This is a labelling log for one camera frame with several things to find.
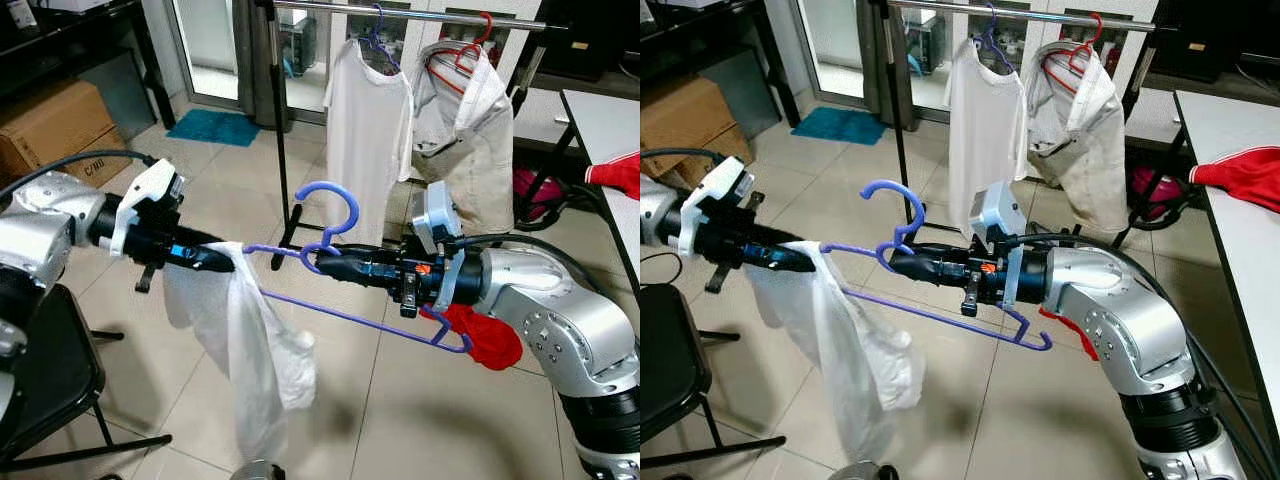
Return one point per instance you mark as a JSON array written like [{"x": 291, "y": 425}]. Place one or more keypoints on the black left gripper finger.
[
  {"x": 215, "y": 265},
  {"x": 790, "y": 265},
  {"x": 790, "y": 249},
  {"x": 215, "y": 249}
]

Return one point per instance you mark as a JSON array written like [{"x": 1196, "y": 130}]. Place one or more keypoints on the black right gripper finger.
[
  {"x": 362, "y": 275},
  {"x": 360, "y": 259},
  {"x": 930, "y": 275},
  {"x": 928, "y": 259}
]

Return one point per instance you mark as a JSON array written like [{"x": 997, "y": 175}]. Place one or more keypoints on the white polo shirt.
[
  {"x": 850, "y": 360},
  {"x": 250, "y": 350}
]

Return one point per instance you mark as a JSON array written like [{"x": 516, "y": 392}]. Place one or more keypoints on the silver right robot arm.
[
  {"x": 1130, "y": 310},
  {"x": 560, "y": 310}
]

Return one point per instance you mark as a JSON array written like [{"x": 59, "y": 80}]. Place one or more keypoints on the red plastic hanger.
[
  {"x": 486, "y": 28},
  {"x": 1097, "y": 30}
]

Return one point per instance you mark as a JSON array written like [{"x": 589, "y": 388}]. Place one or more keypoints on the small printed cardboard box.
[
  {"x": 100, "y": 170},
  {"x": 715, "y": 165}
]

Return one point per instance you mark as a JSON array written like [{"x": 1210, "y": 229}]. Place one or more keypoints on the white T-shirt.
[
  {"x": 985, "y": 140},
  {"x": 365, "y": 150}
]

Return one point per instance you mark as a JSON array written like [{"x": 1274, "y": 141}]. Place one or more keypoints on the teal floor mat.
[
  {"x": 838, "y": 127},
  {"x": 212, "y": 128}
]

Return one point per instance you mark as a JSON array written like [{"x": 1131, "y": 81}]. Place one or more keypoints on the black chair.
[
  {"x": 670, "y": 370},
  {"x": 55, "y": 370}
]

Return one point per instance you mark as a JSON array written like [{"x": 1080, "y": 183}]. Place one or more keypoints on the beige jacket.
[
  {"x": 1085, "y": 150},
  {"x": 470, "y": 150}
]

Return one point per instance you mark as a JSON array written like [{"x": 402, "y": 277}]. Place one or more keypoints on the large brown cardboard box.
[
  {"x": 680, "y": 115},
  {"x": 55, "y": 120}
]

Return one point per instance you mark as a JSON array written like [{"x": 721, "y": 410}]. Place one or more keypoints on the grey curtain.
[
  {"x": 872, "y": 60},
  {"x": 255, "y": 70}
]

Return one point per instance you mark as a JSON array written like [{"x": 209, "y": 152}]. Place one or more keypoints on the glass sliding door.
[
  {"x": 215, "y": 50},
  {"x": 835, "y": 50}
]

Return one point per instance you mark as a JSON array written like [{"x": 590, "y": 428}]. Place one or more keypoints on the black desk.
[
  {"x": 80, "y": 35},
  {"x": 710, "y": 30}
]

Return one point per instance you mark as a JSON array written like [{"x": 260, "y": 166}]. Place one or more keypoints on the chrome and black garment rack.
[
  {"x": 420, "y": 14},
  {"x": 1040, "y": 15}
]

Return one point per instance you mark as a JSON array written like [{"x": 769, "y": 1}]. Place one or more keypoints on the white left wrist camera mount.
[
  {"x": 145, "y": 195},
  {"x": 715, "y": 195}
]

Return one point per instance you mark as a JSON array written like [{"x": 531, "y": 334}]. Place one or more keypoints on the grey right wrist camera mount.
[
  {"x": 1000, "y": 215},
  {"x": 435, "y": 215}
]

